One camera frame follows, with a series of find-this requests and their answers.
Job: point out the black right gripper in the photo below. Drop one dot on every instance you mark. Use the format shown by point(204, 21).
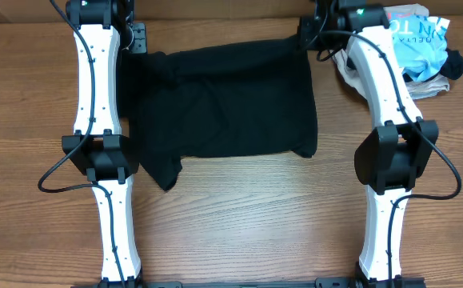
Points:
point(306, 42)

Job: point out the brown cardboard backboard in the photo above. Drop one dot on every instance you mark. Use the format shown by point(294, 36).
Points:
point(36, 11)

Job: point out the light blue printed t-shirt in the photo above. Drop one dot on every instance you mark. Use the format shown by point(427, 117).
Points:
point(419, 44)

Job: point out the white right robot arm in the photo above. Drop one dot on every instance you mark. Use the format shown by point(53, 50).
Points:
point(395, 153)

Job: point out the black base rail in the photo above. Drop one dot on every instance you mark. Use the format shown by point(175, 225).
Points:
point(255, 284)

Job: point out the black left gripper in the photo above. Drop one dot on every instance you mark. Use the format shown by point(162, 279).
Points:
point(141, 44)

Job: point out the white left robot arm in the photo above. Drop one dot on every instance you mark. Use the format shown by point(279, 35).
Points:
point(97, 147)

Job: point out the beige folded garment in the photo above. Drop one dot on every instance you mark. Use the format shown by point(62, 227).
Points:
point(438, 82)

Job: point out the black t-shirt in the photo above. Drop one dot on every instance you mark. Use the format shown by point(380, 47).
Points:
point(236, 100)

